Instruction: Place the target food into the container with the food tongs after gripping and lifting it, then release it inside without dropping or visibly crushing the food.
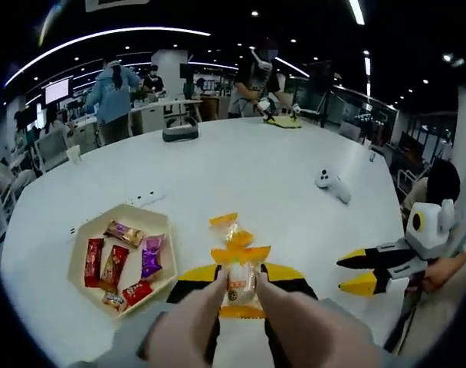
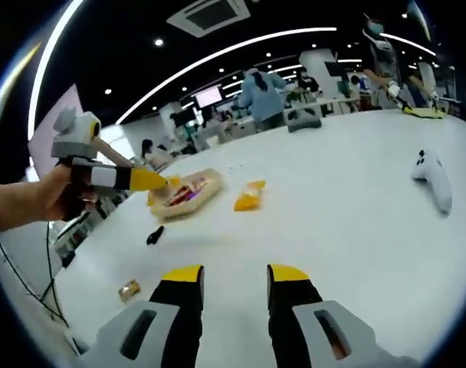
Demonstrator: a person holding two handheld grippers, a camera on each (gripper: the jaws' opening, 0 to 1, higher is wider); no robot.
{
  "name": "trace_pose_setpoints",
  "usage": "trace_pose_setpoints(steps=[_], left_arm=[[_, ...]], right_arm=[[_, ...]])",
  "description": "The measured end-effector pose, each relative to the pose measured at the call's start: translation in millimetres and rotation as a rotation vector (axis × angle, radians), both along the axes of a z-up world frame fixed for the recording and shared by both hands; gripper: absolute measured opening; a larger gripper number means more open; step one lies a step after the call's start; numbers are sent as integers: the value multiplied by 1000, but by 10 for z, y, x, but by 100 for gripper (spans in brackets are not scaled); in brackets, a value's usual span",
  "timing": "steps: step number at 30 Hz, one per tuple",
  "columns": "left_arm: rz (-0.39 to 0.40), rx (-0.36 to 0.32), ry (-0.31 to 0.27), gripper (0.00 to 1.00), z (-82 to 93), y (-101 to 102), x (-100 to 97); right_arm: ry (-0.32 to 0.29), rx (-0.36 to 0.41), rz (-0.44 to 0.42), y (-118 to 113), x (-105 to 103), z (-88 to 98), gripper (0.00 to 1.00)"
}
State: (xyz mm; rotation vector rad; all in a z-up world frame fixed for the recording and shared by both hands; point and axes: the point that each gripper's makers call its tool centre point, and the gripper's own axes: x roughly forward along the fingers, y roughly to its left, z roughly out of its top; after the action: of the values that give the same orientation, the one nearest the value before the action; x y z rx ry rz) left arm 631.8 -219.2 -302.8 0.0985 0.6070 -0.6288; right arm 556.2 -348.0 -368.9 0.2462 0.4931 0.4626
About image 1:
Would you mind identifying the long red food bar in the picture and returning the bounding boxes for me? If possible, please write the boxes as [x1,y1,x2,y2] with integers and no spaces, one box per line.
[84,238,106,288]

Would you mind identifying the pink food tongs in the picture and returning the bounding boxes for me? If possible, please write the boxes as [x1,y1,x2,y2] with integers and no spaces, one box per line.
[136,268,382,368]

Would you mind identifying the purple food packet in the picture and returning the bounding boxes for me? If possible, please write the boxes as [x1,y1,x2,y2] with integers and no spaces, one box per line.
[140,234,167,283]

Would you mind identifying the cream hexagonal container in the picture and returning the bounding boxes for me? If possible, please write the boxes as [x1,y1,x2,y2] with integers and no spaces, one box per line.
[67,203,179,319]

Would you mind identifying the white office chair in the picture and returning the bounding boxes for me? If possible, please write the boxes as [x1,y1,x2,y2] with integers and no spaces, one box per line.
[33,130,72,174]

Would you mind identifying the brown purple-label food bar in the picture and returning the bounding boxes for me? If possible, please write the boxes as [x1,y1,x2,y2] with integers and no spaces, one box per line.
[103,219,146,248]

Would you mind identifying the small hanging lit screen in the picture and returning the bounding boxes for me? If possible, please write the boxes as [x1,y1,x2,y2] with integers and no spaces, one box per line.
[44,77,72,104]

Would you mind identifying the white desk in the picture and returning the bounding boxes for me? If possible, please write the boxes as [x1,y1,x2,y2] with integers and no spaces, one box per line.
[129,98,204,135]

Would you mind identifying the person's right hand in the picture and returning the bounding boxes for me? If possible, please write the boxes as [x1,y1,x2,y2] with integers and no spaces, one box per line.
[422,257,462,293]

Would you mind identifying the white controller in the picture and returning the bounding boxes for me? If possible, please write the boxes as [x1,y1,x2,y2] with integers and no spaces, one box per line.
[314,167,352,205]

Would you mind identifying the small red food packet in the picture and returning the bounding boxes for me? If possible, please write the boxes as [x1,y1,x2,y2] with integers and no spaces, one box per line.
[121,281,154,307]

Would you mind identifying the black screen on tripod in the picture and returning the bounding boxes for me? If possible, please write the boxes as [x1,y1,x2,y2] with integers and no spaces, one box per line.
[307,60,336,130]

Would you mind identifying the curved ceiling light strip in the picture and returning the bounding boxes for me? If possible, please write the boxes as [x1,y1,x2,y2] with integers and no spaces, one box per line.
[3,26,212,88]
[347,0,366,26]

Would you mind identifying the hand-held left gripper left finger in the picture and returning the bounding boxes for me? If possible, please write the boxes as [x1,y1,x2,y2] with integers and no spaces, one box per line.
[67,264,222,368]

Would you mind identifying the yellow food packet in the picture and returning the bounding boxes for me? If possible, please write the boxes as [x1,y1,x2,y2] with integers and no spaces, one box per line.
[210,245,272,320]
[208,212,255,250]

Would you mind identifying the small orange food packet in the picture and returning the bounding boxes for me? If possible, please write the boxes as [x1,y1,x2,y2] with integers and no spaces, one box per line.
[102,291,127,312]

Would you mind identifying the yellow cloth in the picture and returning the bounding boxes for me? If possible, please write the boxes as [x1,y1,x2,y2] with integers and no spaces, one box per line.
[264,114,303,130]

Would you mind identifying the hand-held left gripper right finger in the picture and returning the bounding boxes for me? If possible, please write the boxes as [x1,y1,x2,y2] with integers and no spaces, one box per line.
[261,263,405,368]

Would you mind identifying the grey headset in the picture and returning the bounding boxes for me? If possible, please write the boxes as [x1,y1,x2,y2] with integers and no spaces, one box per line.
[162,117,200,143]

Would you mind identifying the ceiling air vent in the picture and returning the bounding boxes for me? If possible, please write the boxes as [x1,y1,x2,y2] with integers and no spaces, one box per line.
[85,0,149,12]

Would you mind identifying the orange brown food bar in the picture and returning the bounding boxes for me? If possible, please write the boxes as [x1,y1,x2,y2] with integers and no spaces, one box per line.
[99,245,130,292]

